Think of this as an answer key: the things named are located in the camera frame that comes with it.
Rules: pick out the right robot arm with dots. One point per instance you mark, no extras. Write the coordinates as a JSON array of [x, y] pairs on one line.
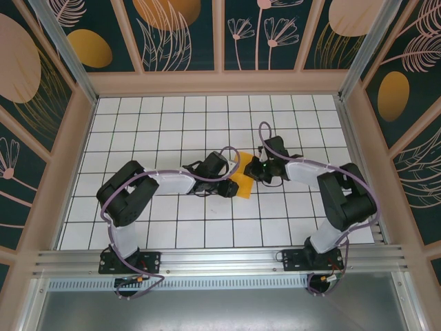
[[344, 200]]

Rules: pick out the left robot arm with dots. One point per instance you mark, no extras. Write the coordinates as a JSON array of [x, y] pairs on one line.
[[124, 196]]

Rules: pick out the grey metal sheet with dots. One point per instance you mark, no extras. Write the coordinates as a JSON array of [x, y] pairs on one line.
[[220, 310]]

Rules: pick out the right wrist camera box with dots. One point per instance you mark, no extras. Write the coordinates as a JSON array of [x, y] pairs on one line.
[[262, 153]]

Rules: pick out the aluminium mounting rail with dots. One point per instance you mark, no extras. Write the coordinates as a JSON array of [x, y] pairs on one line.
[[220, 260]]

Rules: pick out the aluminium side rail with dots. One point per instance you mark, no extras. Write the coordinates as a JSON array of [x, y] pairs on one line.
[[358, 165]]

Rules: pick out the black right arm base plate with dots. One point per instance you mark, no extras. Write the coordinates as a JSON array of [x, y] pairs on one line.
[[293, 262]]

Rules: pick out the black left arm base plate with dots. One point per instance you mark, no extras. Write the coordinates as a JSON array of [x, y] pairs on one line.
[[151, 262]]

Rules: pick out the wall panel with pink flowers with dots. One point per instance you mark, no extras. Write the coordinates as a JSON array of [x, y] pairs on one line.
[[248, 51]]

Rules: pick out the wall panel with leaf outlines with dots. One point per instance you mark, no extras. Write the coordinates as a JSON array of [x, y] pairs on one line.
[[165, 41]]

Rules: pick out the wall panel with feather outlines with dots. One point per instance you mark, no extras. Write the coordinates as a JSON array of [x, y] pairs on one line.
[[392, 96]]

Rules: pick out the wall panel with fern outlines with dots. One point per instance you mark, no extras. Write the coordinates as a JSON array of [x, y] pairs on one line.
[[420, 179]]

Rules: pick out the aluminium corner post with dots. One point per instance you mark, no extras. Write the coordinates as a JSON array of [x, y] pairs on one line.
[[365, 51], [69, 58]]

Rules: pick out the wall panel with cream circle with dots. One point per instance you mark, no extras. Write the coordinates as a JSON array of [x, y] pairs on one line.
[[344, 17]]

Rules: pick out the wall panel with orange oval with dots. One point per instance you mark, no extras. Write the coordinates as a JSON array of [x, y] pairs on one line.
[[89, 48]]

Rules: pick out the wall panel with single flower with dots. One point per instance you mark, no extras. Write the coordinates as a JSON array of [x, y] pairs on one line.
[[13, 165]]

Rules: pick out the wall panel with gold lines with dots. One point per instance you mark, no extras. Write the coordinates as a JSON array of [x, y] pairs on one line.
[[20, 69]]

